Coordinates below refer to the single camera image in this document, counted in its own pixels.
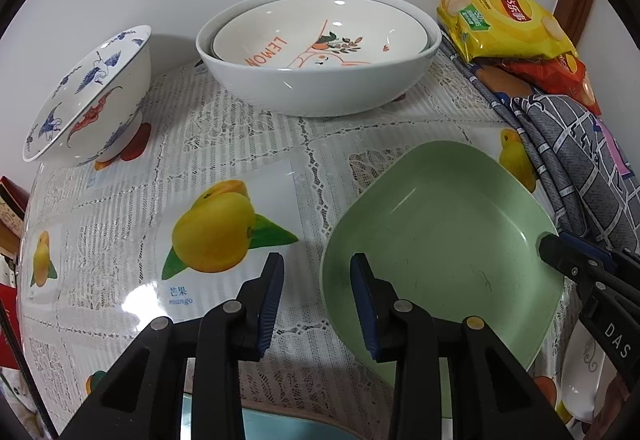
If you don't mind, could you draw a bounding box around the white floral bowl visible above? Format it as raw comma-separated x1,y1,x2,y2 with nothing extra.
559,321,616,424

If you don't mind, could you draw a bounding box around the blue square plate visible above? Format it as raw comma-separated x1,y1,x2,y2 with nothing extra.
179,392,359,440

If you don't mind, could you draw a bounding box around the green square plate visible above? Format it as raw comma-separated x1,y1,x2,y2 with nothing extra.
318,140,566,386

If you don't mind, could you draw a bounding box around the grey checked cloth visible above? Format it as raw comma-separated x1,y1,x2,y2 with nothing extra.
440,36,639,252

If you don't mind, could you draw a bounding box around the red paper bag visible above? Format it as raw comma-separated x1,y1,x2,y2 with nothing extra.
0,284,22,370

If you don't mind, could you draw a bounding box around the fruit print tablecloth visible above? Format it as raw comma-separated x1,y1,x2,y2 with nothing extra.
20,49,525,439

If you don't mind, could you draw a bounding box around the orange chips bag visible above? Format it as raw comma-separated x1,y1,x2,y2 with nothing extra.
474,53,602,116

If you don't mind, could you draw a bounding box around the patterned brown box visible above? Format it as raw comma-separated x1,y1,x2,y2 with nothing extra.
0,176,29,259

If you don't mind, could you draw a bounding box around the yellow chips bag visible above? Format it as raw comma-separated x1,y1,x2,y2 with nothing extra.
436,0,577,62

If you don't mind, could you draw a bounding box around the blue bird porcelain bowl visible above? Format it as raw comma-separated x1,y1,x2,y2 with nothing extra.
22,25,152,167

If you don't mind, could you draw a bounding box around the large white bowl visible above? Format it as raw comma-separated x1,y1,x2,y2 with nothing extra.
195,0,442,117

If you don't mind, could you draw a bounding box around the brown door frame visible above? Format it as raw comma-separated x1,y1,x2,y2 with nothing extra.
553,0,593,46

